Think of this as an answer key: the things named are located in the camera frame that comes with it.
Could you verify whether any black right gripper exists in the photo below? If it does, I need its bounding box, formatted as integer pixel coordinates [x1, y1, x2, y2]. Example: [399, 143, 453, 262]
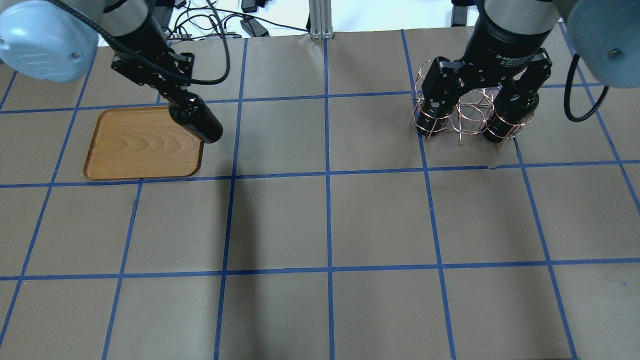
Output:
[422, 17, 553, 109]

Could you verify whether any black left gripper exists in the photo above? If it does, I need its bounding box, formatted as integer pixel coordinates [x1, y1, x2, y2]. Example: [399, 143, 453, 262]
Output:
[110, 20, 195, 93]

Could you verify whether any dark wine bottle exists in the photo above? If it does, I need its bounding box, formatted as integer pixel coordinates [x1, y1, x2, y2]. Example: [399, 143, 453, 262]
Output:
[168, 92, 224, 144]
[414, 99, 457, 138]
[481, 88, 540, 146]

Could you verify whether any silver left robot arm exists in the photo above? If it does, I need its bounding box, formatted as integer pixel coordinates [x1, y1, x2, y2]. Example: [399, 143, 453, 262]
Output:
[1, 10, 473, 114]

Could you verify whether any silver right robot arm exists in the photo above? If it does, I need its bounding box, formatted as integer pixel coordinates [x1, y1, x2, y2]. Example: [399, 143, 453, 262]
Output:
[459, 0, 640, 89]

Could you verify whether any wooden tray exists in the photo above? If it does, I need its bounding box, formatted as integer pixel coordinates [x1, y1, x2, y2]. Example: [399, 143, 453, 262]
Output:
[82, 105, 204, 181]

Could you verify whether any black power adapter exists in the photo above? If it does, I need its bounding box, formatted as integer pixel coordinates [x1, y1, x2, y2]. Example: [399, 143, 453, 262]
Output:
[240, 17, 270, 38]

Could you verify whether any copper wire bottle basket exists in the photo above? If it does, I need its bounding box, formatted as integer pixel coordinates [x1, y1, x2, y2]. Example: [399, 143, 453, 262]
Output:
[410, 60, 535, 149]

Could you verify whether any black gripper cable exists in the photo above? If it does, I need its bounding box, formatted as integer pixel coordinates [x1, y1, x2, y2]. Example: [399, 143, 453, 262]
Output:
[50, 0, 231, 85]

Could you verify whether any aluminium frame post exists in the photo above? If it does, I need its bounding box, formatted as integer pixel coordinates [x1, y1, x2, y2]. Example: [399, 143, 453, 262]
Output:
[308, 0, 335, 40]

